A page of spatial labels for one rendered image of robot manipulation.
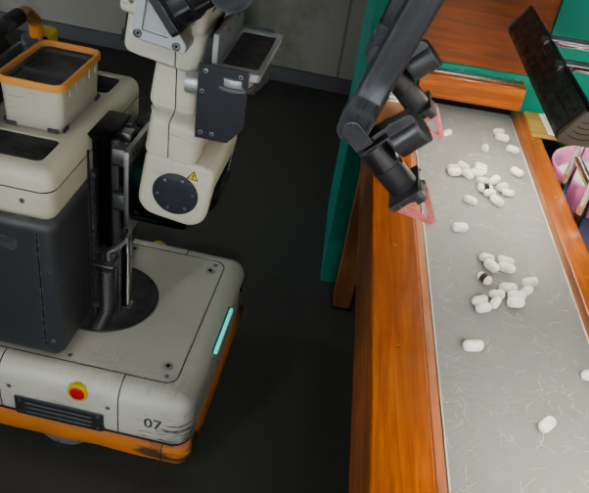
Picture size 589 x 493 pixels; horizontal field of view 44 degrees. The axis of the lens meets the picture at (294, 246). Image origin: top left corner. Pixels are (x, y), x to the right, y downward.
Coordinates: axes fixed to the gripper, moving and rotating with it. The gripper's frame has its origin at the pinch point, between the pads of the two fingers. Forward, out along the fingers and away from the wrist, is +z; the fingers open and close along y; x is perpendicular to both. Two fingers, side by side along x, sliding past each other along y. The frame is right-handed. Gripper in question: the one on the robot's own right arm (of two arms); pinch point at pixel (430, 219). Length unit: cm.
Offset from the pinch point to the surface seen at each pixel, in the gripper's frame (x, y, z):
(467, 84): -8, 78, 12
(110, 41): 163, 261, -51
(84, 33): 172, 261, -63
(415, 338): 8.0, -23.4, 6.1
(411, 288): 8.3, -9.2, 5.8
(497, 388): -0.2, -29.4, 18.4
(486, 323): -0.1, -12.5, 18.4
